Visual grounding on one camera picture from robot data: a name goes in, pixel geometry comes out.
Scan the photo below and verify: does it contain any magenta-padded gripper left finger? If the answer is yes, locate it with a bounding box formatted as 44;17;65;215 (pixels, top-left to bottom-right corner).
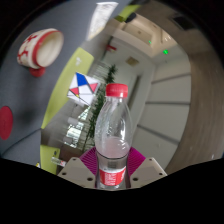
56;147;99;188

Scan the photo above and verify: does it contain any white cube with coloured triangles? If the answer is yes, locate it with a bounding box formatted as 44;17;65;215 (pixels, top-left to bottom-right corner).
66;71;102;107

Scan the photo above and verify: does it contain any lime green table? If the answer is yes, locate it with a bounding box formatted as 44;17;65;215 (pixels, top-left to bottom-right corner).
39;144;62;175
114;3;141;23
40;46;95;130

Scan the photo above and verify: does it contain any red fire extinguisher box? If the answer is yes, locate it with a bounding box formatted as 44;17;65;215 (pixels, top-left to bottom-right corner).
106;43;118;52

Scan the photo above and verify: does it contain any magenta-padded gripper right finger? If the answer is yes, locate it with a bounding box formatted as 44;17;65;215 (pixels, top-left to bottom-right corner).
127;147;168;189

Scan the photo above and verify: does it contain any framed wall picture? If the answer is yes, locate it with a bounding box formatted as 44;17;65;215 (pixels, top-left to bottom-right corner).
125;56;140;67

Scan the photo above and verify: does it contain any row of potted green plants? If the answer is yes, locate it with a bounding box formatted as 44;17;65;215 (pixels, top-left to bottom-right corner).
82;64;119;152

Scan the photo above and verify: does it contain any clear red-capped water bottle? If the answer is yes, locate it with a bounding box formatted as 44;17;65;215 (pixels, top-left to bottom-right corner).
94;82;134;191

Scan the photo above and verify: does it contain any red and white mug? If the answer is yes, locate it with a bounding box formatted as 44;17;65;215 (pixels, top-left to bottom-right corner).
16;27;65;79

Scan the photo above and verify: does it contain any flat round red coaster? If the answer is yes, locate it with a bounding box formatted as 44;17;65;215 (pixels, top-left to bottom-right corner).
0;105;15;141

